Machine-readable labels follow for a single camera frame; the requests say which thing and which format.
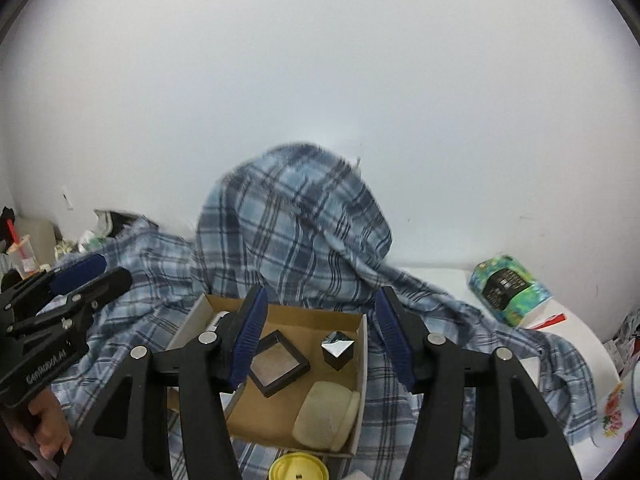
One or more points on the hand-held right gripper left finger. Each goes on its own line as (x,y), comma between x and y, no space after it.
(247,340)

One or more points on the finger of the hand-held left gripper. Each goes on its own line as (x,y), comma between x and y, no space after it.
(105,282)
(80,267)

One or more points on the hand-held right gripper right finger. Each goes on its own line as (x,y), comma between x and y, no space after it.
(392,340)

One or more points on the white square box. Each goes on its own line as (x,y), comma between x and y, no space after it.
(218,319)

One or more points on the black square frame box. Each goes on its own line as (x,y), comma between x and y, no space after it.
(277,362)

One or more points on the cardboard box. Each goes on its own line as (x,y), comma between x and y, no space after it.
(300,325)

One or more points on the small black mirrored cube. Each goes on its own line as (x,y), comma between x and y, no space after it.
(338,350)

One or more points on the cream round jar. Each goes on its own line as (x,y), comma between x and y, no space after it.
(325,417)

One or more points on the person's left hand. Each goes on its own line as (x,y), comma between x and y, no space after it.
(50,425)

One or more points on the beige box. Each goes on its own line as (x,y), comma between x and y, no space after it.
(42,235)

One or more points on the drink cup with red straw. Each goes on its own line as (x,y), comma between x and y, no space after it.
(25,257)

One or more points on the green tissue pack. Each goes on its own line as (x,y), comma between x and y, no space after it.
(507,287)

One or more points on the blue plaid cloth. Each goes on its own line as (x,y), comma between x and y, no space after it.
(300,220)

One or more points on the yellow round lid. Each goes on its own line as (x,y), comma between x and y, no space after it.
(298,467)

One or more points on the white and red paper box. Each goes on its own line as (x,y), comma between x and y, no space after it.
(547,317)

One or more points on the crumpled printed paper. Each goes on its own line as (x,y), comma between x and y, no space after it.
(625,342)

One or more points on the white wall socket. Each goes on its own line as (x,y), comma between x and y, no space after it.
(67,199)

